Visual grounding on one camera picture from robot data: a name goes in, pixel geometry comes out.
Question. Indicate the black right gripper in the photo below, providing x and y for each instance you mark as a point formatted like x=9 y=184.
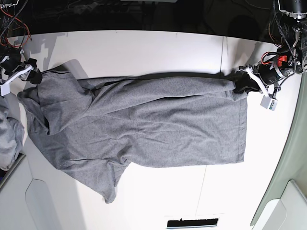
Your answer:
x=10 y=61

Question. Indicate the white panel left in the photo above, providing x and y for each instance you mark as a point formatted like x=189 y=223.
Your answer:
x=25 y=202

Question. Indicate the grey t-shirt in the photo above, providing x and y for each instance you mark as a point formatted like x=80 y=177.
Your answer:
x=92 y=129

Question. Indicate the white panel right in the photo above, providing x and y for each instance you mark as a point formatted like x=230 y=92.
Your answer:
x=286 y=213

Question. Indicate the light grey cloth pile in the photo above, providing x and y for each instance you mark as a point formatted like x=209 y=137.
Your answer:
x=11 y=137

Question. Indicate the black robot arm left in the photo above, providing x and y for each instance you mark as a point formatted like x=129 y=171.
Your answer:
x=290 y=58

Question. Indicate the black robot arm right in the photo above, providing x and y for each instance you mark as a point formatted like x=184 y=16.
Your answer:
x=8 y=23

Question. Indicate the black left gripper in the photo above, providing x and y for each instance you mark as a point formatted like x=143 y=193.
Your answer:
x=270 y=73

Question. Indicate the white panel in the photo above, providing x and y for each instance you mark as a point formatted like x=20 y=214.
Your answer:
x=25 y=202
x=286 y=213

